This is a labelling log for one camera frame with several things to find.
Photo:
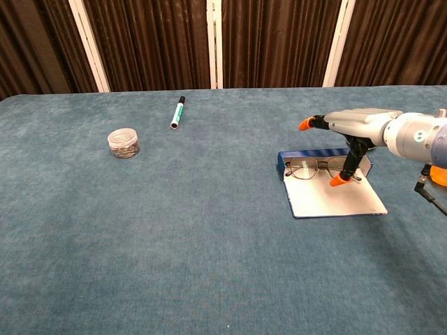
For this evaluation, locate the dark curtain screen panel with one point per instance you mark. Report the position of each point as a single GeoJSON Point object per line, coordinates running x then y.
{"type": "Point", "coordinates": [279, 42]}
{"type": "Point", "coordinates": [35, 45]}
{"type": "Point", "coordinates": [150, 42]}
{"type": "Point", "coordinates": [398, 38]}

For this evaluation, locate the wire-frame eyeglasses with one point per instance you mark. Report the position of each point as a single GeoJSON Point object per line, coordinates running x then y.
{"type": "Point", "coordinates": [304, 171]}

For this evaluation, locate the blue table mat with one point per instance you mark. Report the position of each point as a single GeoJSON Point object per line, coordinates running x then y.
{"type": "Point", "coordinates": [174, 227]}

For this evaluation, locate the blue white box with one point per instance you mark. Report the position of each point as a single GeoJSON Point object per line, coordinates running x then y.
{"type": "Point", "coordinates": [331, 200]}

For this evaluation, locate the green whiteboard marker, black cap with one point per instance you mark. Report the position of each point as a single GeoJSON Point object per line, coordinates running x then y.
{"type": "Point", "coordinates": [177, 113]}

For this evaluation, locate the right robot hand, orange fingertips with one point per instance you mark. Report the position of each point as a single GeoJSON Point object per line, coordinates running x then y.
{"type": "Point", "coordinates": [356, 122]}

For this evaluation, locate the clear jar of clips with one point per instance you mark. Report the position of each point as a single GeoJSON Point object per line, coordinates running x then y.
{"type": "Point", "coordinates": [123, 143]}

